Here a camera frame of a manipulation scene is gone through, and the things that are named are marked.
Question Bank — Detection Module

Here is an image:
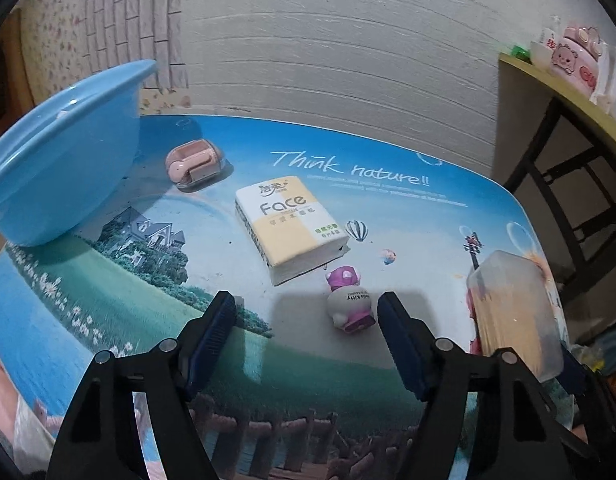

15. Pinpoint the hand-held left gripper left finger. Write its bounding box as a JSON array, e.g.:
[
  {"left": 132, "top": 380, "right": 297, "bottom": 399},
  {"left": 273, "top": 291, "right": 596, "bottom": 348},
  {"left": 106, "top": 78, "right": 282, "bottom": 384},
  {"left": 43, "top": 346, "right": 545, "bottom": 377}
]
[{"left": 46, "top": 291, "right": 237, "bottom": 480}]

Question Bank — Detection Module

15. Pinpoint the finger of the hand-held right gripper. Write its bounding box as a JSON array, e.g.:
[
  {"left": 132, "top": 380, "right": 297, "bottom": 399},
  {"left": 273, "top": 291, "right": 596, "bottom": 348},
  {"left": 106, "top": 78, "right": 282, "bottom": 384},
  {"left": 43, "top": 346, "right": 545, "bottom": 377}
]
[{"left": 563, "top": 347, "right": 616, "bottom": 463}]

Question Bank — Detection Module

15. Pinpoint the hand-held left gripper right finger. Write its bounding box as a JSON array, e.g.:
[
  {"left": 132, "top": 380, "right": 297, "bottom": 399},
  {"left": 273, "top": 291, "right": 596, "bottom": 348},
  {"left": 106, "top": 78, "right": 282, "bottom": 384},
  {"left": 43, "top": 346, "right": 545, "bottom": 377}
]
[{"left": 377, "top": 291, "right": 574, "bottom": 480}]

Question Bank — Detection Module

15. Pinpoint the pink and white toy figure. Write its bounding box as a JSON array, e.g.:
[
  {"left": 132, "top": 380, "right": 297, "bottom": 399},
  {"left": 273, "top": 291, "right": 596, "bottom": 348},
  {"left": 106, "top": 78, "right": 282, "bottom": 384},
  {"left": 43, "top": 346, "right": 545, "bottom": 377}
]
[{"left": 325, "top": 266, "right": 377, "bottom": 333}]

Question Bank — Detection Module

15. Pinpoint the clear box of toothpicks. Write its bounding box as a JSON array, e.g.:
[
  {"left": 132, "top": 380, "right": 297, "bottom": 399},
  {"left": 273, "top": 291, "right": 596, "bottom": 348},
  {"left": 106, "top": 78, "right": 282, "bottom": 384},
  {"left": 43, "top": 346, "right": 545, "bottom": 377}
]
[{"left": 465, "top": 250, "right": 564, "bottom": 381}]

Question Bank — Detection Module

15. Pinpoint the blue plastic basin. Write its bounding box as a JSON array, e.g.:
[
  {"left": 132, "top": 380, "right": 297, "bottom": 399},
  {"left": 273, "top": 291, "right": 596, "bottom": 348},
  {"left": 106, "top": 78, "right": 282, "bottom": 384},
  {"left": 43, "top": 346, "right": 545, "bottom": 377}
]
[{"left": 0, "top": 59, "right": 159, "bottom": 247}]

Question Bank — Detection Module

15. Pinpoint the white plastic container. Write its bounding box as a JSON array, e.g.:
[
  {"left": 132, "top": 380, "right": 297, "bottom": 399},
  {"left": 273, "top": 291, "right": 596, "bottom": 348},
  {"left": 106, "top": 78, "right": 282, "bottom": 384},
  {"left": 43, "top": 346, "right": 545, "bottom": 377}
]
[{"left": 590, "top": 42, "right": 616, "bottom": 113}]

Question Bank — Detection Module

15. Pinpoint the white and yellow tissue pack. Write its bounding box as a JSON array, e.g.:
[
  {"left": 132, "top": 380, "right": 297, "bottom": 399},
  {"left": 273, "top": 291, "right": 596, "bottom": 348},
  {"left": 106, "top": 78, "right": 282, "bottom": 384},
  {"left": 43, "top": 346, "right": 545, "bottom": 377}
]
[{"left": 234, "top": 175, "right": 349, "bottom": 287}]

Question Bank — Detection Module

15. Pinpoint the yellow folding side table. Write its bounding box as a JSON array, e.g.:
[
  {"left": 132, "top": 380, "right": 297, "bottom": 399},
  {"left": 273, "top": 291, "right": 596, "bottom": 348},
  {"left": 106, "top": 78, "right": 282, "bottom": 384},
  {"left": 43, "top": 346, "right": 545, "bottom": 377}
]
[{"left": 498, "top": 52, "right": 616, "bottom": 291}]

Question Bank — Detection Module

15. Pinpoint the white cup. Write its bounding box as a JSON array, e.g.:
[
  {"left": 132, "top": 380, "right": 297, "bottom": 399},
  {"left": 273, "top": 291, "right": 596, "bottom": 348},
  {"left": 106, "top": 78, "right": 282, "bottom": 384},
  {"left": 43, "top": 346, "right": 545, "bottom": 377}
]
[{"left": 529, "top": 40, "right": 551, "bottom": 68}]

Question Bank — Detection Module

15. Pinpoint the pink cartoon storage box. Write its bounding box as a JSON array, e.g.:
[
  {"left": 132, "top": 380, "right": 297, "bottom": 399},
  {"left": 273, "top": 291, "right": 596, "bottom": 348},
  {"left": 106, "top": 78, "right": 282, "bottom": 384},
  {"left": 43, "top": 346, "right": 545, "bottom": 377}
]
[{"left": 548, "top": 22, "right": 604, "bottom": 97}]

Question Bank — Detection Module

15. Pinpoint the plastic bottle with red label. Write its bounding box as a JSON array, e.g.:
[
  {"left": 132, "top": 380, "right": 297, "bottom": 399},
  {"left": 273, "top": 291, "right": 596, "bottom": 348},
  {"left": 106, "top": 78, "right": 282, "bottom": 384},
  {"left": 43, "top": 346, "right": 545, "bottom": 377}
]
[{"left": 538, "top": 16, "right": 561, "bottom": 50}]

